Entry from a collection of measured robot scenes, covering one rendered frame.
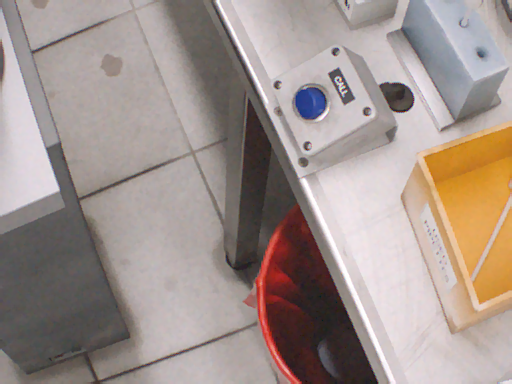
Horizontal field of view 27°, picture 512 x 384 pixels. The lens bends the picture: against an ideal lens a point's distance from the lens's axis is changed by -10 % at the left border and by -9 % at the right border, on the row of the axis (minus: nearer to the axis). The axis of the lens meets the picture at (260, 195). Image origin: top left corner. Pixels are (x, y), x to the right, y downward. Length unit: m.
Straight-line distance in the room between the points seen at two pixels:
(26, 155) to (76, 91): 1.03
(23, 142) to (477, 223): 0.39
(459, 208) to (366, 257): 0.09
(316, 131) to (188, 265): 0.95
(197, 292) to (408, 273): 0.91
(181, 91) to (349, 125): 1.05
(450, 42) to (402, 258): 0.19
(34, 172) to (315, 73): 0.24
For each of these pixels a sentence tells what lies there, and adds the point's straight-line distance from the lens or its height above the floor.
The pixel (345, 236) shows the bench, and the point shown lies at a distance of 0.93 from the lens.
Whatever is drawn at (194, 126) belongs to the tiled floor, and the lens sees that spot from 1.90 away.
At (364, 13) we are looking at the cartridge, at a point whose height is 0.91.
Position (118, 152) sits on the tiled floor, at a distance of 1.89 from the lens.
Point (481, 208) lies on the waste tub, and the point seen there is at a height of 0.88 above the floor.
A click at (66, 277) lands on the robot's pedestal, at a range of 1.35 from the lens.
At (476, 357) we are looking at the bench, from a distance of 0.93.
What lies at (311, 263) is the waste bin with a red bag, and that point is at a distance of 1.45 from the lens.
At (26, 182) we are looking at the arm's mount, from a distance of 0.91.
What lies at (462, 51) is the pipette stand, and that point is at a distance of 0.90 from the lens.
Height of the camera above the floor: 1.76
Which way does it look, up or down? 72 degrees down
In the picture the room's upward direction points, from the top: 7 degrees clockwise
